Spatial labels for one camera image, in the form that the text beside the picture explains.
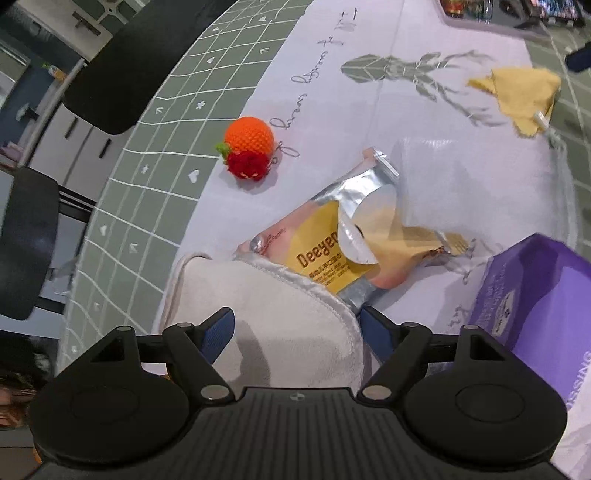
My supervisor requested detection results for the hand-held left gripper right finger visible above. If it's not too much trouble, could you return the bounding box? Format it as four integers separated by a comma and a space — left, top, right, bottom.
358, 305, 509, 401

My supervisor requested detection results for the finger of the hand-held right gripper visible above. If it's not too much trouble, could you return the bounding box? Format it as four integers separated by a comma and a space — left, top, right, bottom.
566, 44, 591, 73

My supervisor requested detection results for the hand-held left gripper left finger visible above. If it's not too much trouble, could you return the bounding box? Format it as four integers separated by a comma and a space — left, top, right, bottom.
88, 307, 236, 401

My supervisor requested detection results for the yellow cloth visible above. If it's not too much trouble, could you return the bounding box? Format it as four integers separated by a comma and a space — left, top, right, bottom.
467, 67, 563, 139

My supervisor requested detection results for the white round cloth pad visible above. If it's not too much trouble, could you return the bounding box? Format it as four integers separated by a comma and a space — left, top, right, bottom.
159, 251, 370, 388

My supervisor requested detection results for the yellow and silver snack pouch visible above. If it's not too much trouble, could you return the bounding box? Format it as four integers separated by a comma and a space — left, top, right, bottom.
235, 148, 476, 308

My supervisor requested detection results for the translucent white plastic bag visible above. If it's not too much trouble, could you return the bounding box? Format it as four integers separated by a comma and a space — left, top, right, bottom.
392, 136, 580, 259

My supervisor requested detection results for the orange crochet fruit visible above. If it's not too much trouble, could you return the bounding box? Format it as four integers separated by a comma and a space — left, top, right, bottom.
216, 116, 278, 181

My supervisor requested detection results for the smartphone on stand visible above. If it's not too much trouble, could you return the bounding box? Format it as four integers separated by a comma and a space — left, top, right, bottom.
531, 0, 580, 21

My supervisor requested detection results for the green checked tablecloth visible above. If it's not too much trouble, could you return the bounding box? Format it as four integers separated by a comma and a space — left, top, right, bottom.
55, 0, 591, 480

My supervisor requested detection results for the purple tissue pack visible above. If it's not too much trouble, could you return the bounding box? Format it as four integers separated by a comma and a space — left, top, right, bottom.
466, 233, 591, 472

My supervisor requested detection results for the black chair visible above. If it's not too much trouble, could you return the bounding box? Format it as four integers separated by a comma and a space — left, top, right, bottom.
0, 167, 61, 321
62, 0, 252, 136

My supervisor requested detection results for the white drawer cabinet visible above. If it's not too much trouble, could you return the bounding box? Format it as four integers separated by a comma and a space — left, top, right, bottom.
0, 41, 130, 190

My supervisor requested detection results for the glass panel door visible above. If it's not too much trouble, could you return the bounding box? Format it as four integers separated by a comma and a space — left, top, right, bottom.
41, 0, 130, 58

